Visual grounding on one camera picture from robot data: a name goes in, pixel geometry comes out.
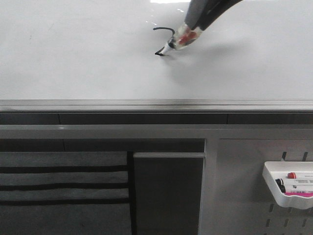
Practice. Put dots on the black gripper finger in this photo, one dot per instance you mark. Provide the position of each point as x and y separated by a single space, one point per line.
212 11
195 10

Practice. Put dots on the white black-tipped whiteboard marker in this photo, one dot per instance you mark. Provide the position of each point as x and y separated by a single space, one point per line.
181 38

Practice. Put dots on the dark grey upright panel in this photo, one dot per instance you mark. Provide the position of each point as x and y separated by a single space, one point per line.
168 195

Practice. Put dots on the red-capped marker in tray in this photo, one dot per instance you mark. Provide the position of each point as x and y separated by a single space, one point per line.
300 175

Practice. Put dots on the white plastic pegboard tray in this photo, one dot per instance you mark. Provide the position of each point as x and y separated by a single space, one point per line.
277 170

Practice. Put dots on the black-capped marker upper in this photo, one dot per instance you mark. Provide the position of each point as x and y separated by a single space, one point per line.
294 182

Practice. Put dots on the black-capped marker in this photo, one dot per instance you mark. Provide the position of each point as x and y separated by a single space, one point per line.
294 182
296 189

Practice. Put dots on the grey metal pegboard panel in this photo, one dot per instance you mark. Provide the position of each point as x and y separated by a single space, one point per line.
243 203

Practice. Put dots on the black-capped marker lower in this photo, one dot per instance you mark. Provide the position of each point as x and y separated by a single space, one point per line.
296 189

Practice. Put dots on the pink-topped eraser in tray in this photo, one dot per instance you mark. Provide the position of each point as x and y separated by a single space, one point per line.
306 195

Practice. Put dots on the grey fabric black-striped organizer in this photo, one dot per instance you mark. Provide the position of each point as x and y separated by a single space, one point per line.
65 193

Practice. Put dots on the grey metal frame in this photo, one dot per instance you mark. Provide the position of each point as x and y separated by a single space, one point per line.
211 134

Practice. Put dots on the white whiteboard with aluminium frame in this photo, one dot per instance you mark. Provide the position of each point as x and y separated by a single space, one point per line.
100 55

